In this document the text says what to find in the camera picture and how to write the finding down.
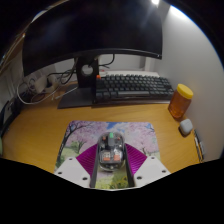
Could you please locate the white power strip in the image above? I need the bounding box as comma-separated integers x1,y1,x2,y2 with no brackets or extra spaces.
31,74,59,94

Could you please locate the cherry blossom print mouse pad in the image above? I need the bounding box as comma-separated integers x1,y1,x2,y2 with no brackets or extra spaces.
54,120,162,190

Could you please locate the transparent computer mouse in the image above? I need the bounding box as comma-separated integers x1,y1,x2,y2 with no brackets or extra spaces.
97,131,127,172

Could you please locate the white earbuds case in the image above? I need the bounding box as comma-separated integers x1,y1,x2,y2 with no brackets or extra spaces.
179,118,194,136

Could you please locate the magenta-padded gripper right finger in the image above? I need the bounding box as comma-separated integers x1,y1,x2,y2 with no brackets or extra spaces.
123,143,172,188

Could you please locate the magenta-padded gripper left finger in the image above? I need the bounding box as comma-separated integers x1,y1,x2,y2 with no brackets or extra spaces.
54,143,100,189

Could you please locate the white cable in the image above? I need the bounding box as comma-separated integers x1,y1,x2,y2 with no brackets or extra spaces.
16,74,79,106

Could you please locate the black curved monitor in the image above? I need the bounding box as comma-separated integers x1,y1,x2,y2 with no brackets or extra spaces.
21,6,164,109

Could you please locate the black mechanical keyboard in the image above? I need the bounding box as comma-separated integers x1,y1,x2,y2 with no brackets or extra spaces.
94,74,176,104

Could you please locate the orange jar with yellow lid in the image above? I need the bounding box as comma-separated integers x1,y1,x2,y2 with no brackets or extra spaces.
167,83,194,120

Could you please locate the black pen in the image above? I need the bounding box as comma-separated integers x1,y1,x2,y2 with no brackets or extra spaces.
193,129,205,163

